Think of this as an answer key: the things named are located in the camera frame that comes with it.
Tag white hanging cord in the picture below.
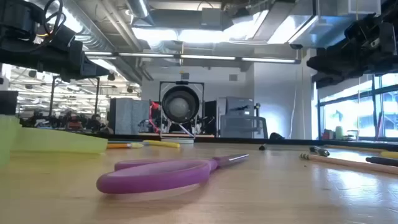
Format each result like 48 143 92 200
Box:
288 77 300 139

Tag grey ceiling unit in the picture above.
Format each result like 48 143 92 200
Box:
201 7 223 27

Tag black pen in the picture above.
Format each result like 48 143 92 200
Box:
365 156 398 167

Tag natural wood pencil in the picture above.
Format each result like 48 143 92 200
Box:
298 152 398 175

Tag silver spiral air duct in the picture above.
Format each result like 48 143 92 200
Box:
62 0 147 83

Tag grey partition panel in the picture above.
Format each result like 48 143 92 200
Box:
109 98 150 135

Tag red cable bundle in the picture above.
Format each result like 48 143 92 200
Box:
149 101 161 133

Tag black screen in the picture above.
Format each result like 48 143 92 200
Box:
204 100 218 136

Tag black grey marker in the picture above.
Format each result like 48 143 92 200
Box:
309 145 331 157

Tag ceiling tube light bar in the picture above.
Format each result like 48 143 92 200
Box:
83 51 301 65

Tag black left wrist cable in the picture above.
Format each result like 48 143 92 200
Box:
42 0 68 37

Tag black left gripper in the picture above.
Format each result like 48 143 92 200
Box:
0 42 109 83

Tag black gantry stand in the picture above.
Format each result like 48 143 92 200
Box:
49 75 100 121

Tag grey cabinet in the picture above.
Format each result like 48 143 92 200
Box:
217 96 254 116

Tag yellow marker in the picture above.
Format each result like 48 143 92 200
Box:
379 150 398 160

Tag person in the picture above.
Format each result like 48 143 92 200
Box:
88 113 107 131

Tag distant cluttered workbench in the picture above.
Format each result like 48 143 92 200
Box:
18 108 94 131

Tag purple handled scissors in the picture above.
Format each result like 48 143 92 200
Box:
95 153 249 195

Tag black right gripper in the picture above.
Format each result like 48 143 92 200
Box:
307 14 380 90

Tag green translucent supply box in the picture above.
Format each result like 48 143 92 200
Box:
0 114 109 170

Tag orange-yellow pencil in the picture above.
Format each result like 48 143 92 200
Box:
106 142 145 149

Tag black monitor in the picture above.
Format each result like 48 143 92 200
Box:
0 90 19 115

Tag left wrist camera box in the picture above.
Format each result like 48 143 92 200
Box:
49 24 76 47

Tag yellow highlighter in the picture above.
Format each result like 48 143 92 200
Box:
142 139 181 149

